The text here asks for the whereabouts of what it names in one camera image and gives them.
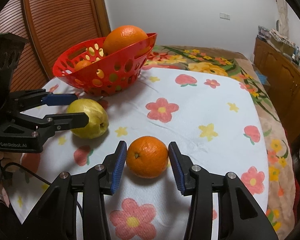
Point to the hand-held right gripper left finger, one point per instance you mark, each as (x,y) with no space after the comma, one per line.
(118,167)

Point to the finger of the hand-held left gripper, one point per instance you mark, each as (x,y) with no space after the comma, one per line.
(60,99)
(72,120)

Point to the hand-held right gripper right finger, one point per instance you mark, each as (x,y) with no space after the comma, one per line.
(176,167)

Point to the yellow-green pear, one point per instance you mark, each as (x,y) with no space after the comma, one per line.
(97,113)

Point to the medium orange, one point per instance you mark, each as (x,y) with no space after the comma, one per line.
(147,157)

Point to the red perforated plastic basket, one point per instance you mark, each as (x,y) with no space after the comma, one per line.
(122,56)

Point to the large orange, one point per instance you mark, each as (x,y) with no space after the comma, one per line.
(125,38)

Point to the brown louvered wooden door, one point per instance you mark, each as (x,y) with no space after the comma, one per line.
(65,17)
(22,62)

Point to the small orange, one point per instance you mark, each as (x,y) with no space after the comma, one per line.
(83,65)

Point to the white floral cloth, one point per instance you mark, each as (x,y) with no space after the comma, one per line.
(190,120)

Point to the yellow banana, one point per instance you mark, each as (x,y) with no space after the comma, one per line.
(91,50)

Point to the blue plastic bag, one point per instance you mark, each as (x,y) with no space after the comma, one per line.
(262,77)

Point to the brown wooden cabinet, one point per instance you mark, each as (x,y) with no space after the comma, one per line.
(282,80)

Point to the pile of assorted boxes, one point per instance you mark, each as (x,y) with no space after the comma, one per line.
(275,36)

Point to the white wall switch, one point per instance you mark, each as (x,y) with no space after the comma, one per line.
(224,16)

